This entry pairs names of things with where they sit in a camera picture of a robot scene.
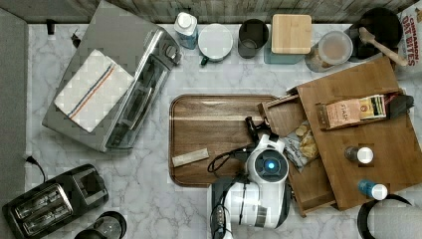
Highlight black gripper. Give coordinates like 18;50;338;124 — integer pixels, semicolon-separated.
245;117;272;144

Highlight wooden drawer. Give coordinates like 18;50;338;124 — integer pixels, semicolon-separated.
258;95;336;217

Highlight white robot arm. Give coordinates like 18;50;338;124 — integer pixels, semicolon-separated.
208;117;291;239

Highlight wooden drawer cabinet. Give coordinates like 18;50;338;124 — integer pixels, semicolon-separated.
296;57;422;210

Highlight chips snack bag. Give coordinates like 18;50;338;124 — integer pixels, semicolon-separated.
282;120;319;172

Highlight wooden serving tray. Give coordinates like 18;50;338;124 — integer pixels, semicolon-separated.
168;95;274;187

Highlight stash tea bag packets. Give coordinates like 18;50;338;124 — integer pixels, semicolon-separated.
325;95;386;128

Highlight light wooden stick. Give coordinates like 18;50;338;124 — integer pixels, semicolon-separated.
172;148;209;167

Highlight grey metal cup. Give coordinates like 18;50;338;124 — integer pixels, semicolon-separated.
238;19;269;59

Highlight teal canister bamboo lid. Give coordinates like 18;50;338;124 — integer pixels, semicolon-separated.
264;14;312;65

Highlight white lidded mug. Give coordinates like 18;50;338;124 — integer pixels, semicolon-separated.
198;23;233;66

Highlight grey shaker white lid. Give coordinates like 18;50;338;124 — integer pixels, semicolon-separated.
344;146;374;164

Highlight clear jar white lid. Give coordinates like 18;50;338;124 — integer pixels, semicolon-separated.
305;31;353;73

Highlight white bottle blue label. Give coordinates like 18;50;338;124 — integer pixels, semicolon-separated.
173;12;198;50

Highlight blue shaker white lid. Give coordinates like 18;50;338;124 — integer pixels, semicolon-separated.
357;179;388;200

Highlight black tea packets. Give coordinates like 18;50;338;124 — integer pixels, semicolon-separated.
387;95;414;119

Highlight wooden spoon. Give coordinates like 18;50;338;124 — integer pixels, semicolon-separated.
358;27;408;67

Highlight silver toaster oven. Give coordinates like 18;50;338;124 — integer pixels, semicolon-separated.
43;0;181;152

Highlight black pot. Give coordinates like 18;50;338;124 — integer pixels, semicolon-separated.
344;7;403;62

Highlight striped white dish towel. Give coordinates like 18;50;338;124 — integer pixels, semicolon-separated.
54;50;134;132

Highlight white cereal box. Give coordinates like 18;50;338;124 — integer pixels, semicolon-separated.
396;1;422;75

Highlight black two-slot toaster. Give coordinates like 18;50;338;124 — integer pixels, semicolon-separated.
2;164;108;239

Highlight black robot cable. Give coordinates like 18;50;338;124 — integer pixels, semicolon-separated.
207;144;257;174

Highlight black power plug cord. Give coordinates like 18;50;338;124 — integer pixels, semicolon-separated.
25;154;48;183

